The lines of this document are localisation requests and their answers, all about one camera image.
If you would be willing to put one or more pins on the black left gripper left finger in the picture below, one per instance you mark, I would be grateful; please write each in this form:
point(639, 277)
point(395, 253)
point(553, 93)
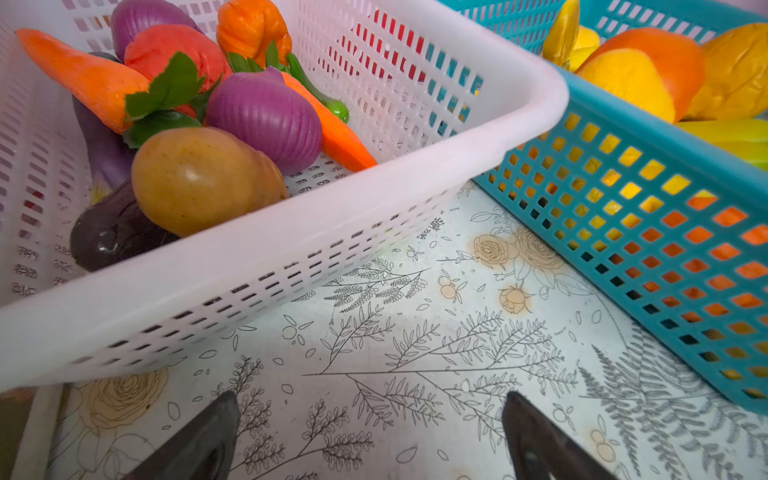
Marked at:
point(203, 449)

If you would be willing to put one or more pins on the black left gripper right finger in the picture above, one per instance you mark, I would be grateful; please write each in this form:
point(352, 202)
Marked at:
point(541, 450)

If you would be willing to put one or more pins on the floral table mat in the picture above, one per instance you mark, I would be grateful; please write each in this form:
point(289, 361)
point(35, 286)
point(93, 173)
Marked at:
point(399, 369)

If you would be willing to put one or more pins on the dark purple toy eggplant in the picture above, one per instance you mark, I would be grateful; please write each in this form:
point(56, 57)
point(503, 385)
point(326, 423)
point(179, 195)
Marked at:
point(113, 230)

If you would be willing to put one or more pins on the brown toy potato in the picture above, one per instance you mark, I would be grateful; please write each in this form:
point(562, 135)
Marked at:
point(191, 179)

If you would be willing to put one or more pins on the teal plastic basket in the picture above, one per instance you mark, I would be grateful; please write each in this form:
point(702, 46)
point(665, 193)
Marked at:
point(670, 227)

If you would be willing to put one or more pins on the orange toy carrot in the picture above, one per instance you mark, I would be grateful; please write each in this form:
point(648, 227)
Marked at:
point(339, 141)
point(99, 84)

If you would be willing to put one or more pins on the purple toy onion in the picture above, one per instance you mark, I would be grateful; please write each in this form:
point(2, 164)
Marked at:
point(130, 17)
point(262, 111)

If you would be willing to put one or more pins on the white plastic basket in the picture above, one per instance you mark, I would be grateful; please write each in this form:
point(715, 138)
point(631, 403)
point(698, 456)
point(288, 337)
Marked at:
point(435, 97)

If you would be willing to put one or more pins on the orange yellow toy mango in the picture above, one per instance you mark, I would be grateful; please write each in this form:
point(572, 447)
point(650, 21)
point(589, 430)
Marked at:
point(659, 72)

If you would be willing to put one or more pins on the red toy tomato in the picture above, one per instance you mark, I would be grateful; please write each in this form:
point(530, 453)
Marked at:
point(183, 67)

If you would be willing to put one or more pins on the yellow toy lemon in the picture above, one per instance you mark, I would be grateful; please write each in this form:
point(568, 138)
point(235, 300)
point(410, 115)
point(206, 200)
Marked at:
point(735, 85)

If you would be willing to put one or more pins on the orange toy pepper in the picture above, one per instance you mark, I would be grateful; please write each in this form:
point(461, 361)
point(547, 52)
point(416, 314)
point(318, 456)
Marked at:
point(247, 27)

